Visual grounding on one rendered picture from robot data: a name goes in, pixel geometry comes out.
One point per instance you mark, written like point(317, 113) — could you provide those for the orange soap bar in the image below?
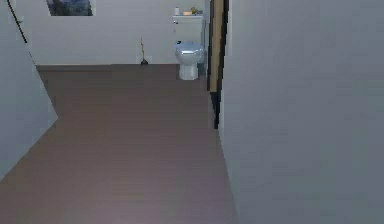
point(187, 13)

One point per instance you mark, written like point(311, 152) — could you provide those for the white toilet paper roll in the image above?
point(177, 11)

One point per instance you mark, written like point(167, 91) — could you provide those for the yellow green small object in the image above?
point(193, 10)

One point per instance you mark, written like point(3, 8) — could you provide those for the dark framed wall picture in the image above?
point(70, 7)

